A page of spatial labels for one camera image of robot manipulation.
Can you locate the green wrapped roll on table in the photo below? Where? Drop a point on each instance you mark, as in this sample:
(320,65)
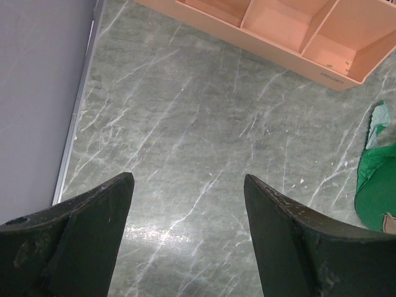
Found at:
(375,186)

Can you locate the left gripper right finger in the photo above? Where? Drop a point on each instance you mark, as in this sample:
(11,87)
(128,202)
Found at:
(301,252)

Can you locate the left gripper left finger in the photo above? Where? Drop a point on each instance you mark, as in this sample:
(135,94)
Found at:
(69,249)

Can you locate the orange plastic file organizer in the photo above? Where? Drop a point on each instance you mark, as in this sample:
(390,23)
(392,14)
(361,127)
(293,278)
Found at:
(335,43)

